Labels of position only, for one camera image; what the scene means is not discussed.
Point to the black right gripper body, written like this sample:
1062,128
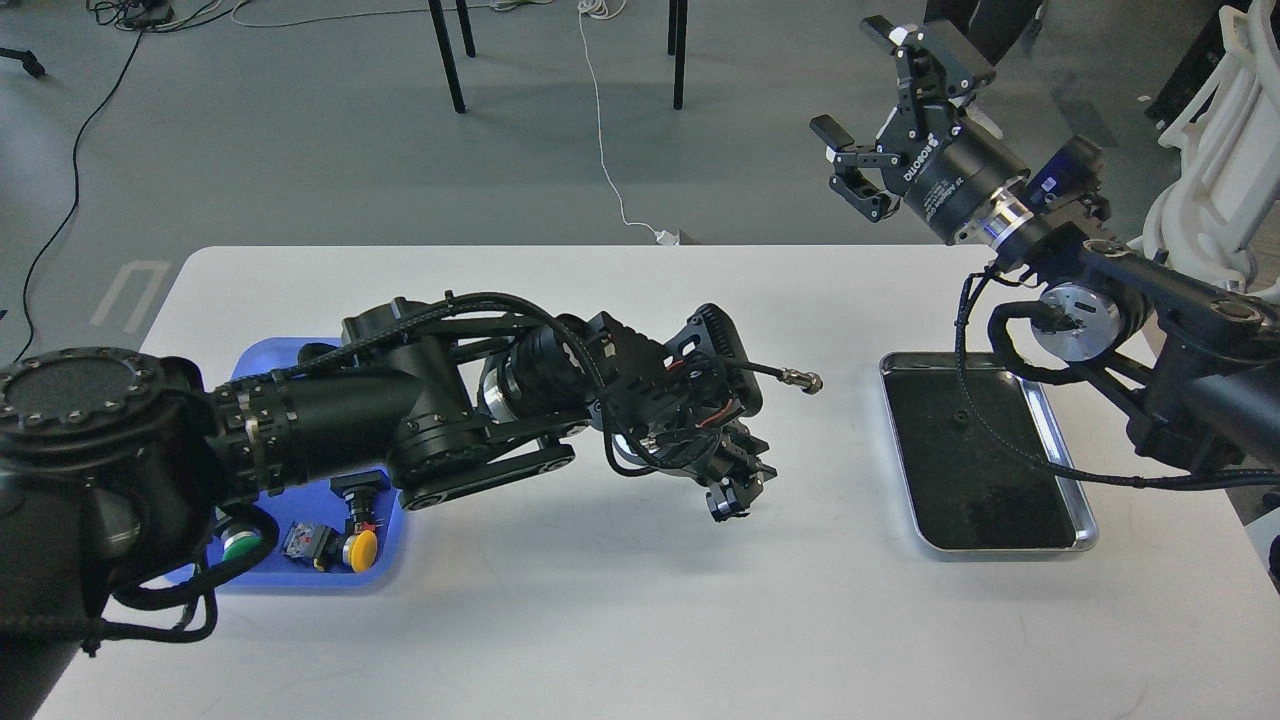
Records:
947,169

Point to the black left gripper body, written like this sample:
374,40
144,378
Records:
705,456

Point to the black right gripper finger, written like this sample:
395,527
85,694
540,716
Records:
937,70
848,160

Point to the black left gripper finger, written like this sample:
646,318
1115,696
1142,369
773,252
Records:
722,492
748,477

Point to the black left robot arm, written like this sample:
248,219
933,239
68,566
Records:
131,492

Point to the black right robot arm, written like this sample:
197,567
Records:
1193,367

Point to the silver metal tray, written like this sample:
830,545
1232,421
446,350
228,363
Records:
986,493

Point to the blue plastic tray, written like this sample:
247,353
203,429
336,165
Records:
314,502

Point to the person white shoes dark trousers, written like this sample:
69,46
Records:
993,27

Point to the black square push button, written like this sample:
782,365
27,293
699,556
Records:
359,491

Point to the yellow push button switch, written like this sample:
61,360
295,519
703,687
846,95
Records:
322,547

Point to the green push button switch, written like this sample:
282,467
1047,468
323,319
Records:
236,537

